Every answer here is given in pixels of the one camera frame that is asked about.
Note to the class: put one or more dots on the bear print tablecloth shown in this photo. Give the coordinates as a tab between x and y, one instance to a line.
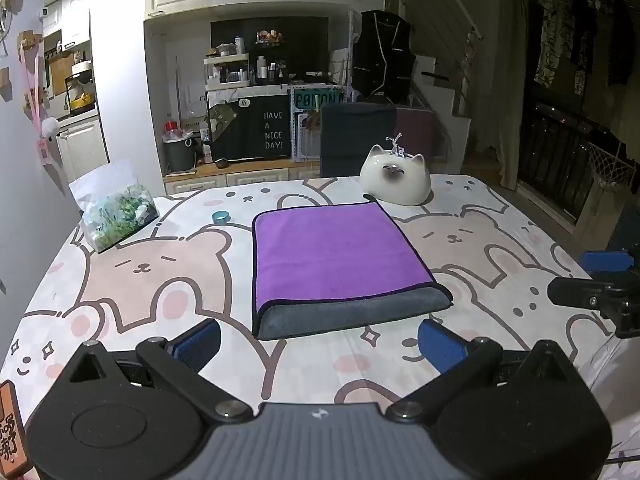
150	270

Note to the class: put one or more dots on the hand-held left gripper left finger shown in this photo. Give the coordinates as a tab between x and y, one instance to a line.
199	344

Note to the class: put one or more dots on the dark grey chair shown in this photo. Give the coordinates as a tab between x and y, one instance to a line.
355	135

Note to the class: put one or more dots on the teal lettered sign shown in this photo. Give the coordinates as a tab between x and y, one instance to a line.
315	97

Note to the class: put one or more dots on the clear bag with green contents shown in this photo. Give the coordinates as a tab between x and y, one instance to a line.
117	217

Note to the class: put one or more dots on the wooden tag with characters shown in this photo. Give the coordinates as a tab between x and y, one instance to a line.
9	430

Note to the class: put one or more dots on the purple and grey towel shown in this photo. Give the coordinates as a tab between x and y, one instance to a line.
330	255

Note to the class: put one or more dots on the hanging dark clothes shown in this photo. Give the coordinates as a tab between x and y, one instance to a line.
575	35

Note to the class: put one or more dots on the small teal tape roll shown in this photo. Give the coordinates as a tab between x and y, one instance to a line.
220	217

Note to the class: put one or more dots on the grey trash bin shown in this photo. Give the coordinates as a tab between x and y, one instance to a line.
178	152

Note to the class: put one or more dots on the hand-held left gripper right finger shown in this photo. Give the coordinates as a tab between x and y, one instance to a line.
440	352

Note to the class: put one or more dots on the yellow pot on rack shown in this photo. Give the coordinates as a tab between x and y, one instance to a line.
81	92

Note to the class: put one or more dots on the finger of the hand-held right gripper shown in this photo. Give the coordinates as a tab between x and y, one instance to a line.
605	261
575	291

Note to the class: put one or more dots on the black printed cabinet curtain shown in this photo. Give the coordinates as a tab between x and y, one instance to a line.
250	127

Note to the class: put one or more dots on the white fluffy pompom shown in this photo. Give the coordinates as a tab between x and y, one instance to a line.
50	127

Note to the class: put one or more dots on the white desktop shelf organizer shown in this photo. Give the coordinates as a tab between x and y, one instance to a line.
227	72

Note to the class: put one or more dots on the white net basket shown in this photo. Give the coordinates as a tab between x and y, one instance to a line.
607	165

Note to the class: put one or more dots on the black vest with white trim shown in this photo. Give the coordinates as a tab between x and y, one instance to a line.
382	55

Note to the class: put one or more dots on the white cat-shaped ceramic holder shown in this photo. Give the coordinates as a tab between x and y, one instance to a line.
395	180

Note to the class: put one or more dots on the mauve chair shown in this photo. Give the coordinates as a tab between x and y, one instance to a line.
417	132

